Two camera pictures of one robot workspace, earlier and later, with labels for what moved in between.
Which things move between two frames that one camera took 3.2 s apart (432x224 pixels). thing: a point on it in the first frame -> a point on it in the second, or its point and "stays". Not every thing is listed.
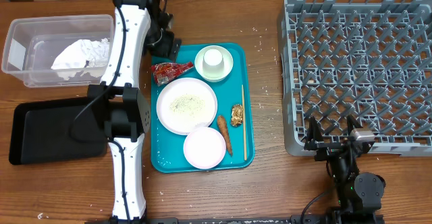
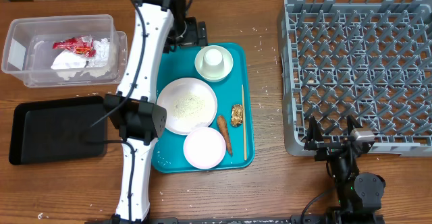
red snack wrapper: x=163 y=72 -> x=82 y=45
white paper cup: x=212 y=63 stays
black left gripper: x=165 y=49 -> x=197 y=35
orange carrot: x=221 y=120 stays
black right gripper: x=326 y=147 stays
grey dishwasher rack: x=368 y=55 stays
